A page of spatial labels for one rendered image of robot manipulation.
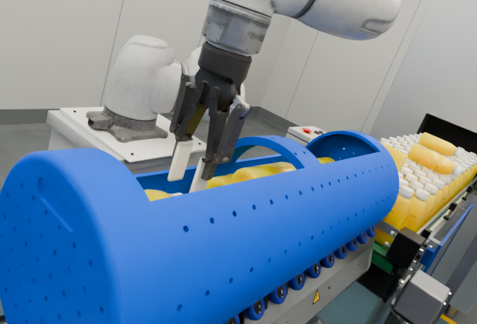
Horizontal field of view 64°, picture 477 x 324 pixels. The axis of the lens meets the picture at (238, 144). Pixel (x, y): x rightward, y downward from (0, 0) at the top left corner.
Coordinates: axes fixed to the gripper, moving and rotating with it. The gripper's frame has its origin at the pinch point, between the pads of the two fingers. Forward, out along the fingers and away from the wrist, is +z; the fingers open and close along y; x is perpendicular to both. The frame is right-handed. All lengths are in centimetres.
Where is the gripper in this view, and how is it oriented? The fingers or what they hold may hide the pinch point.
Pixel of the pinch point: (190, 170)
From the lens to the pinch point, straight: 62.6
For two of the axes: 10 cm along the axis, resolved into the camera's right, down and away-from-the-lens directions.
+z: -3.2, 9.0, 3.1
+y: 7.2, 4.4, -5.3
